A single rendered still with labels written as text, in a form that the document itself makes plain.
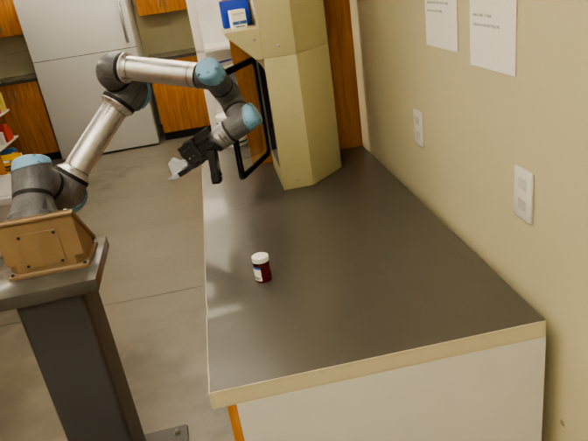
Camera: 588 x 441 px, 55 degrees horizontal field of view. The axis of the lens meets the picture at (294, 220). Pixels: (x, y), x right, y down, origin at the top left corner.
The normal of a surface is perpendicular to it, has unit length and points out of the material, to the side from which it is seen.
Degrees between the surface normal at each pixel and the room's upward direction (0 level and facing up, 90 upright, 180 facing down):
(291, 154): 90
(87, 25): 90
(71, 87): 90
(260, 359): 0
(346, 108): 90
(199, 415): 0
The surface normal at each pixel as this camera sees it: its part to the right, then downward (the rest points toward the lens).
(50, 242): 0.15, 0.37
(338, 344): -0.14, -0.91
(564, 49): -0.98, 0.18
